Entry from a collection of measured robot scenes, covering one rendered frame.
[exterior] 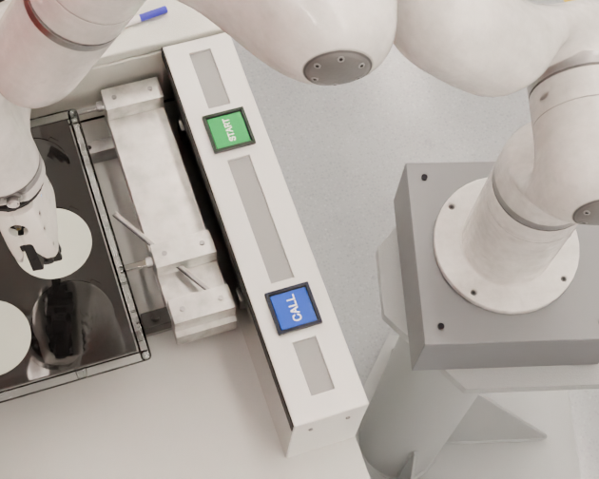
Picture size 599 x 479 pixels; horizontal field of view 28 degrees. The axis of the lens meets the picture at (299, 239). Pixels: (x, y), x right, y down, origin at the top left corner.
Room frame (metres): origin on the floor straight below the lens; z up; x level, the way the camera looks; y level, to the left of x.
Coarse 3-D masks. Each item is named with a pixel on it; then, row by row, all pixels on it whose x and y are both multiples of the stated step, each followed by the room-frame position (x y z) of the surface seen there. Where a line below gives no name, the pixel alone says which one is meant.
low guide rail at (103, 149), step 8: (88, 144) 0.78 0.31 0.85; (96, 144) 0.79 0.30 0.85; (104, 144) 0.79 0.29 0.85; (112, 144) 0.79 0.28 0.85; (96, 152) 0.77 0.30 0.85; (104, 152) 0.78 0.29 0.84; (112, 152) 0.78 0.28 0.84; (80, 160) 0.76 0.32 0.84; (96, 160) 0.77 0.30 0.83; (104, 160) 0.78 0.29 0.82
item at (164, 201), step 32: (128, 128) 0.80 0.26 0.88; (160, 128) 0.81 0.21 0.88; (128, 160) 0.76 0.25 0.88; (160, 160) 0.76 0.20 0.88; (128, 192) 0.72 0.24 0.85; (160, 192) 0.72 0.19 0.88; (192, 192) 0.72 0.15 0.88; (160, 224) 0.67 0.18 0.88; (192, 224) 0.68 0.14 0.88; (160, 288) 0.58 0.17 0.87; (192, 288) 0.59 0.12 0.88; (224, 320) 0.55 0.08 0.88
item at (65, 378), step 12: (108, 360) 0.47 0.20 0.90; (120, 360) 0.47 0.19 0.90; (132, 360) 0.47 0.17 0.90; (144, 360) 0.47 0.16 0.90; (72, 372) 0.44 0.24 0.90; (96, 372) 0.45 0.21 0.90; (36, 384) 0.42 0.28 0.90; (48, 384) 0.42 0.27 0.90; (60, 384) 0.43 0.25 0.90; (12, 396) 0.40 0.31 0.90
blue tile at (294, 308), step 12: (300, 288) 0.58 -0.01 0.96; (276, 300) 0.56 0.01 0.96; (288, 300) 0.56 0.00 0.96; (300, 300) 0.56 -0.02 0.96; (276, 312) 0.54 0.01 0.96; (288, 312) 0.55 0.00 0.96; (300, 312) 0.55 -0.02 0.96; (312, 312) 0.55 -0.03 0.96; (288, 324) 0.53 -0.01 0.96; (300, 324) 0.53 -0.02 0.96
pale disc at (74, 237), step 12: (60, 216) 0.65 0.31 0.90; (72, 216) 0.65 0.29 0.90; (60, 228) 0.63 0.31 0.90; (72, 228) 0.63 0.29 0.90; (84, 228) 0.63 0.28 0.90; (60, 240) 0.61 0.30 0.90; (72, 240) 0.61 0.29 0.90; (84, 240) 0.62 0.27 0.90; (24, 252) 0.59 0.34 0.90; (72, 252) 0.60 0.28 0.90; (84, 252) 0.60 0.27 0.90; (24, 264) 0.57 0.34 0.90; (48, 264) 0.58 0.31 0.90; (60, 264) 0.58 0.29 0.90; (72, 264) 0.58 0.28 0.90; (36, 276) 0.56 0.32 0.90; (48, 276) 0.56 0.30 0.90; (60, 276) 0.56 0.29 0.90
